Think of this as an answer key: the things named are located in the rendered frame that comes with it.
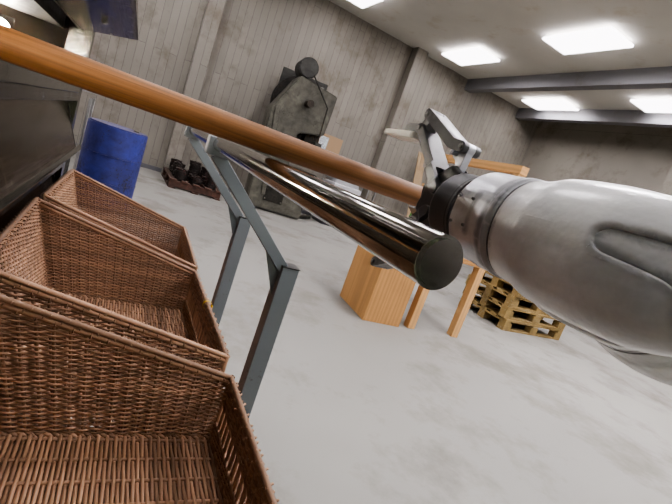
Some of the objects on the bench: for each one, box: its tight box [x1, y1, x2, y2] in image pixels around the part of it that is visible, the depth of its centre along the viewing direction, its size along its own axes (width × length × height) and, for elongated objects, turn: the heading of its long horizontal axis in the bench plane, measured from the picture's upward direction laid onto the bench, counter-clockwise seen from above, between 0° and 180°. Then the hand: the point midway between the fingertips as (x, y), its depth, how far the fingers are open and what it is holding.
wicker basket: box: [0, 292, 279, 504], centre depth 54 cm, size 49×56×28 cm
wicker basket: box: [0, 197, 230, 415], centre depth 108 cm, size 49×56×28 cm
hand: (379, 182), depth 60 cm, fingers open, 13 cm apart
